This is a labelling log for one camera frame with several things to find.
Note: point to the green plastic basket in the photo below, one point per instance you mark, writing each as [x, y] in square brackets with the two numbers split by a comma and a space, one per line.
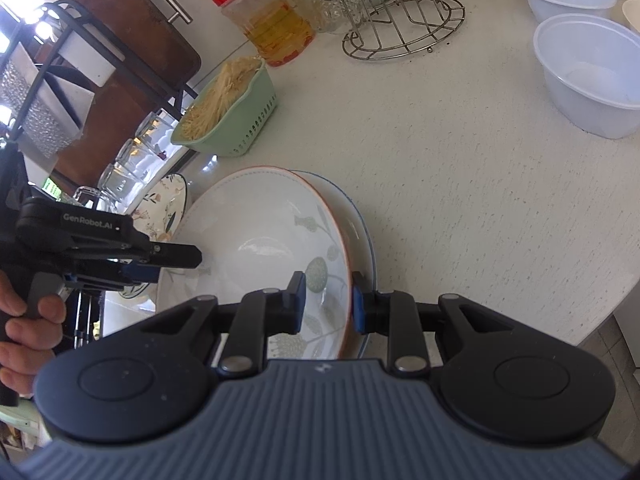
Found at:
[240, 120]

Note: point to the dried noodles bundle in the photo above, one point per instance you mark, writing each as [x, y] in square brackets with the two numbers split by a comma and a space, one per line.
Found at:
[220, 95]

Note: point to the small white bowl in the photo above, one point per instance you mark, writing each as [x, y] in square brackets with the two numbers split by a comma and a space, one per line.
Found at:
[632, 12]

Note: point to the person's left hand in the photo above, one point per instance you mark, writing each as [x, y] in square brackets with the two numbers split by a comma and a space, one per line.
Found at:
[25, 355]

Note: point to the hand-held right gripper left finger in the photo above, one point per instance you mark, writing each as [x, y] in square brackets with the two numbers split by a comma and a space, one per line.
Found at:
[299, 305]

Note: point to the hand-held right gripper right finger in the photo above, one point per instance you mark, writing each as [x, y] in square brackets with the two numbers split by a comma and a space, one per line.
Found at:
[358, 310]

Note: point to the clear drinking glass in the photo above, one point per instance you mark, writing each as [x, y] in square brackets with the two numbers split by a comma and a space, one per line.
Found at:
[87, 197]
[135, 157]
[157, 135]
[114, 180]

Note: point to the brown wooden cutting board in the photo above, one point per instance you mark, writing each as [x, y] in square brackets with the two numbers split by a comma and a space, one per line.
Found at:
[135, 60]

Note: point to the small glass cup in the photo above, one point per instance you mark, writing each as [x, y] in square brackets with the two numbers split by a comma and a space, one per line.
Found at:
[335, 2]

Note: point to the textured silver sheet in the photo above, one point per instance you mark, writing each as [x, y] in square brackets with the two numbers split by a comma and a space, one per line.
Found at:
[35, 115]

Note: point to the white cutting board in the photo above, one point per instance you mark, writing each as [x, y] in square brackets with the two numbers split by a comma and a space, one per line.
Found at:
[87, 55]

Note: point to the dark-rimmed floral plate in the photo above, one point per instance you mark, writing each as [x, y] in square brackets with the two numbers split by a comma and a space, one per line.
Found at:
[167, 205]

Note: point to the orange-rimmed floral bowl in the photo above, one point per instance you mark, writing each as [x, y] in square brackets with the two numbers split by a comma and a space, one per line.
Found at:
[250, 240]

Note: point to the black dish rack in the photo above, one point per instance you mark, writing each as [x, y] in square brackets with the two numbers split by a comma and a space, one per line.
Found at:
[60, 15]

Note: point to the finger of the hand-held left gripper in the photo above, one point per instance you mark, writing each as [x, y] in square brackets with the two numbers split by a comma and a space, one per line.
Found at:
[140, 273]
[175, 255]

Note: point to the blue-rimmed white plate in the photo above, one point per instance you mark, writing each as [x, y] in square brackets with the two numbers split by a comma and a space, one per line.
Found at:
[361, 240]

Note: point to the red-lidded plastic jar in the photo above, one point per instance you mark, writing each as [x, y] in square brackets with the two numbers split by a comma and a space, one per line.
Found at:
[270, 25]

